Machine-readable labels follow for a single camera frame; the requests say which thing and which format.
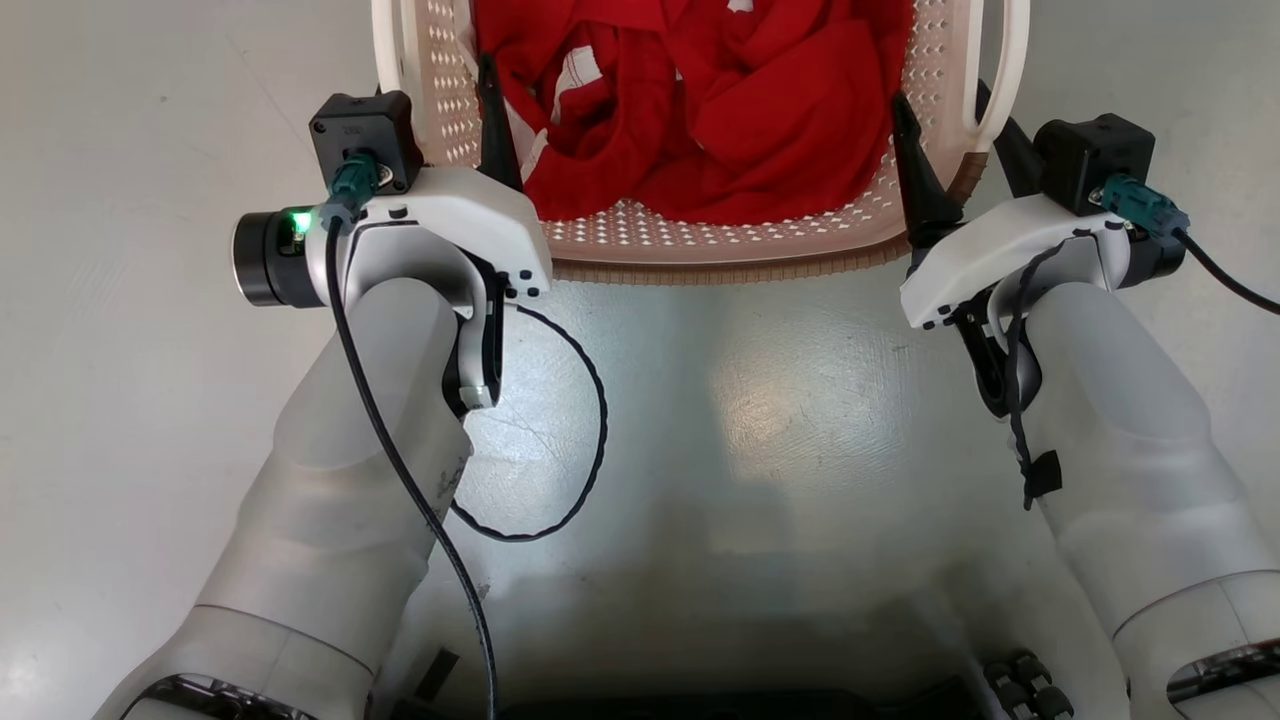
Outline red white-trimmed clothes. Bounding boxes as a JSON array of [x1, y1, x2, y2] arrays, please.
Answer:
[[470, 0, 916, 227]]

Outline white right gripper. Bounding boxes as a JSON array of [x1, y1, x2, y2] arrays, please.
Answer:
[[891, 80, 1133, 418]]

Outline black cable with teal plug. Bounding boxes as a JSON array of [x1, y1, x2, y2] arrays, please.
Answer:
[[1100, 173, 1280, 317], [322, 152, 500, 720]]

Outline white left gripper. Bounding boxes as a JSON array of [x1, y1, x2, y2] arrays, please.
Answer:
[[343, 53, 554, 413]]

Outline thin black braided cable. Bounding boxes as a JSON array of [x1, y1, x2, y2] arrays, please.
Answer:
[[1003, 238, 1064, 512], [448, 300, 609, 543]]

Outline white brown-rimmed laundry basket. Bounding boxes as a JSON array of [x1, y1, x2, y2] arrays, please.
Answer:
[[372, 0, 1031, 286]]

